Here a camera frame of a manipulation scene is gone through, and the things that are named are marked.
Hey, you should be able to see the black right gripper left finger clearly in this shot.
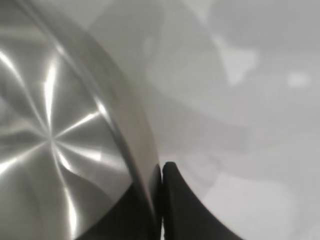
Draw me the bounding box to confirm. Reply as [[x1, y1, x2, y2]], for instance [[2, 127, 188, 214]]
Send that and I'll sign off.
[[74, 178, 151, 240]]

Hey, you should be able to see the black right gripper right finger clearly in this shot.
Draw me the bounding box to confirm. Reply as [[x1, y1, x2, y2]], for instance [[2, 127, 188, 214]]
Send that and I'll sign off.
[[161, 161, 248, 240]]

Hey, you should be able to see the stainless steel mixing bowl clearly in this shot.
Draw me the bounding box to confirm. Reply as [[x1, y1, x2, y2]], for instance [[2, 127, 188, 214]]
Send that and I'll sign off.
[[0, 0, 163, 240]]

